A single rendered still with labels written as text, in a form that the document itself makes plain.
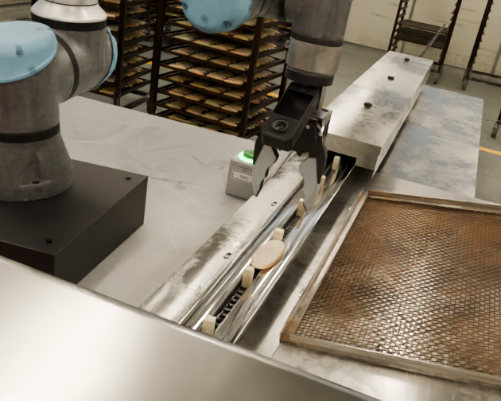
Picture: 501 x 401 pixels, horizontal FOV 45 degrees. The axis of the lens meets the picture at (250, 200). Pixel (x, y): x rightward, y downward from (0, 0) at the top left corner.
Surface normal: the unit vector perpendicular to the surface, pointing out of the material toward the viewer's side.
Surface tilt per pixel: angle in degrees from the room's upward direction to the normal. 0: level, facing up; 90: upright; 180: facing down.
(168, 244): 0
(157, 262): 0
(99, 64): 90
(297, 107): 28
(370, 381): 10
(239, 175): 90
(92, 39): 91
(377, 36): 90
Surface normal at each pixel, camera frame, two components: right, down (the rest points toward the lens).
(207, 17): -0.30, 0.41
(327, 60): 0.39, 0.44
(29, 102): 0.58, 0.42
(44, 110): 0.83, 0.32
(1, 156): -0.11, 0.14
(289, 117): -0.03, -0.62
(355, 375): 0.00, -0.93
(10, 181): 0.13, 0.17
